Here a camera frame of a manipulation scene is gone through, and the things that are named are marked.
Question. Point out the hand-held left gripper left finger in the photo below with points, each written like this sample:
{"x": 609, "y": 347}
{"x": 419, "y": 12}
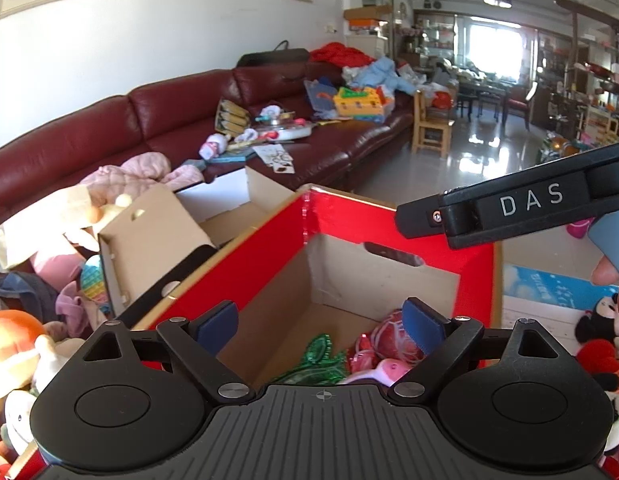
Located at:
{"x": 217, "y": 322}

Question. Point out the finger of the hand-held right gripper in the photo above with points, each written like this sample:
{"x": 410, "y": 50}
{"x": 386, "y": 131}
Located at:
{"x": 417, "y": 217}

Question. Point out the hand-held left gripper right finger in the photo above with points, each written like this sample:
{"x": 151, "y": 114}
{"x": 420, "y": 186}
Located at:
{"x": 422, "y": 325}

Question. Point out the red cardboard box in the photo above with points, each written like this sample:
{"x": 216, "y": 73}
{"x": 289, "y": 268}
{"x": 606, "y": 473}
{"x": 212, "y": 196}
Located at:
{"x": 269, "y": 260}

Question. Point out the person's right hand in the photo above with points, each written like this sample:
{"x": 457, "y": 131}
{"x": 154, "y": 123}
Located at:
{"x": 609, "y": 272}

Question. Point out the pink plastic toy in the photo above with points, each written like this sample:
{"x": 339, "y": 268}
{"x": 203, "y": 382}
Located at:
{"x": 384, "y": 371}

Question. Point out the blue floor mat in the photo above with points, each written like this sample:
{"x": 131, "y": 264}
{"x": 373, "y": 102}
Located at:
{"x": 549, "y": 287}

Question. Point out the small wooden chair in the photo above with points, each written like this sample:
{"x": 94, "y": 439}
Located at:
{"x": 432, "y": 125}

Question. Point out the brown cardboard box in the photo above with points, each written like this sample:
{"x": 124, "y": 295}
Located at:
{"x": 154, "y": 240}

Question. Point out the green plastic toy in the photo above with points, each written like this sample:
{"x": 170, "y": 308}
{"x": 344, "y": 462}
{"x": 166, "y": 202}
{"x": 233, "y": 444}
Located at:
{"x": 314, "y": 365}

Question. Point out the dark dining table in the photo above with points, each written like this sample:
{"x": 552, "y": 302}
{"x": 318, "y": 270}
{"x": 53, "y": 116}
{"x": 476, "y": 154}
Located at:
{"x": 484, "y": 91}

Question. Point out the rainbow bubble pop toy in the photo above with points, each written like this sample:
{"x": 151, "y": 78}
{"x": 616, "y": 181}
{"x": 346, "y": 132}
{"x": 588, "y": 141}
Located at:
{"x": 95, "y": 280}

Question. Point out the light blue clothes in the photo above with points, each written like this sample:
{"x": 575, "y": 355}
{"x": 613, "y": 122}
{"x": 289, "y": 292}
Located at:
{"x": 384, "y": 75}

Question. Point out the display shelf unit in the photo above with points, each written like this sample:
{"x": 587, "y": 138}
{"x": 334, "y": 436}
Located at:
{"x": 584, "y": 70}

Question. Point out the white printed paper sheet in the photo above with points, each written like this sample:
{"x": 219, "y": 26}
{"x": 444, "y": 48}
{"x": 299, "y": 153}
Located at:
{"x": 274, "y": 157}

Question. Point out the white round toy set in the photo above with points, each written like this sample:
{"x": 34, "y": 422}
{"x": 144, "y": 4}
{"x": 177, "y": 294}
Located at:
{"x": 284, "y": 127}

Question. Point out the pink padded jacket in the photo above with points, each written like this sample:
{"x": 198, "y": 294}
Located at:
{"x": 134, "y": 167}

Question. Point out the red blanket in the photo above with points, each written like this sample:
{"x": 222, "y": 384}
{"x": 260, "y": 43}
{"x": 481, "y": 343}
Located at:
{"x": 339, "y": 54}

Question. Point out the dark grey clothing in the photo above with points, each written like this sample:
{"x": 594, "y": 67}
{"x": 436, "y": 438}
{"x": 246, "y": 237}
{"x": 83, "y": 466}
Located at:
{"x": 24, "y": 290}

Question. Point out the orange plush toy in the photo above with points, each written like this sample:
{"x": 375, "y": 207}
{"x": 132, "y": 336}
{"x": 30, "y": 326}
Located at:
{"x": 14, "y": 345}

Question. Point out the black bag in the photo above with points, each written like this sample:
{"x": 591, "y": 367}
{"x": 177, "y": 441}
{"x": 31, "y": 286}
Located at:
{"x": 272, "y": 56}

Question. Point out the dark red leather sofa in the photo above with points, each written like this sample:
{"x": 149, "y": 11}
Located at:
{"x": 89, "y": 135}

